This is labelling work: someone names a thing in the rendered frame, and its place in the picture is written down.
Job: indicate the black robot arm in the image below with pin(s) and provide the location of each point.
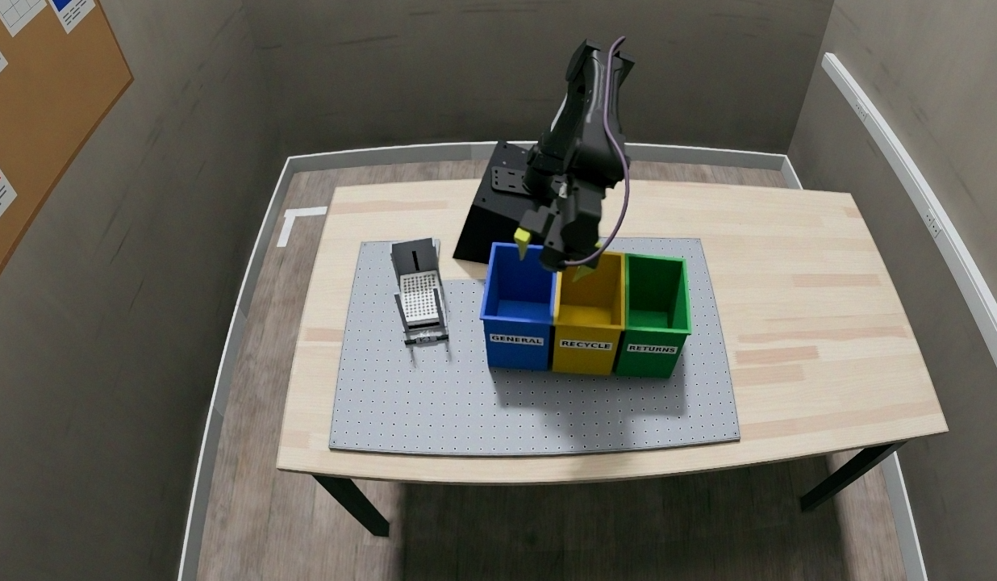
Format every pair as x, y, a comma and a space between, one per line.
589, 153

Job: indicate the green bin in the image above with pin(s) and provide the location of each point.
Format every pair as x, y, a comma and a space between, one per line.
657, 302

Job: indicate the yellow recycle bin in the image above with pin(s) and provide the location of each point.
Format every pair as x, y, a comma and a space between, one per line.
597, 298

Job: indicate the blue general waste bin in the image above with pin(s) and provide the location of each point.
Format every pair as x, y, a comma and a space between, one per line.
517, 309

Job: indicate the white well plate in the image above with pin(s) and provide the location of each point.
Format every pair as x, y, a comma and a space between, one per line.
419, 303

